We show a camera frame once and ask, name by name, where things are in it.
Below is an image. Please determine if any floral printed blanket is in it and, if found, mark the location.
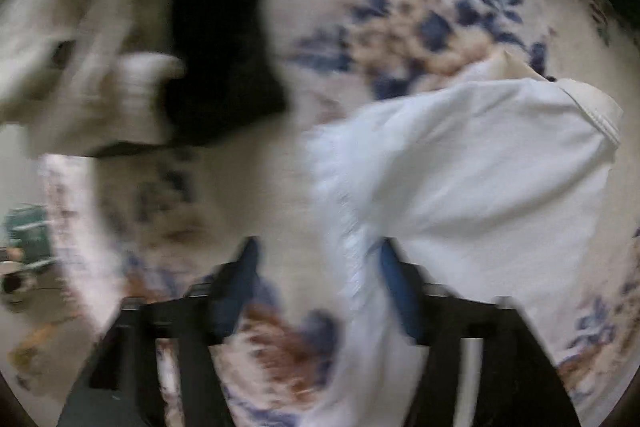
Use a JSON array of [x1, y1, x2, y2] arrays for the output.
[[37, 0, 640, 427]]

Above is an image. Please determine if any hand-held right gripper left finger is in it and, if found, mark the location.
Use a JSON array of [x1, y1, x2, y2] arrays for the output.
[[57, 236, 262, 427]]

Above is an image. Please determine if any black garment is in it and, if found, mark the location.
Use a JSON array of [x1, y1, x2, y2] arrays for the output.
[[155, 0, 292, 148]]

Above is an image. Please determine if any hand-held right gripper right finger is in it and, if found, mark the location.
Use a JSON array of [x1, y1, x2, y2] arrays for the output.
[[377, 237, 583, 427]]

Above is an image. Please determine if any green box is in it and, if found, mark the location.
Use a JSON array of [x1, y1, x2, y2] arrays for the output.
[[4, 204, 54, 266]]

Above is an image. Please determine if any white garment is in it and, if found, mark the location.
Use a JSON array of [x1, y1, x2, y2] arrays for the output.
[[305, 57, 624, 427]]

